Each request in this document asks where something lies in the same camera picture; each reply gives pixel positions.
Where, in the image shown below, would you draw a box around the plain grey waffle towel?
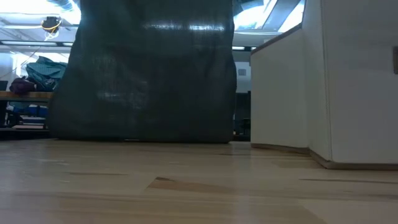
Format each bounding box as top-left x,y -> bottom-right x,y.
48,0 -> 238,144

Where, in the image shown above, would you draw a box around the wooden workbench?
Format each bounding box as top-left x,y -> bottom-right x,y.
0,90 -> 54,130

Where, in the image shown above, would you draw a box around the teal cloth pile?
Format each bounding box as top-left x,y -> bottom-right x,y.
25,55 -> 68,93

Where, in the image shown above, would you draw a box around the ceiling device with yellow cable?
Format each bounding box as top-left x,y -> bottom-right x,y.
40,16 -> 63,41

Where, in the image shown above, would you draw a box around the blue storage bins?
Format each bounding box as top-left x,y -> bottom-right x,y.
14,105 -> 50,118

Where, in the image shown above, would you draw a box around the purple bag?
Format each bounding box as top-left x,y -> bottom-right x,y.
9,77 -> 37,96

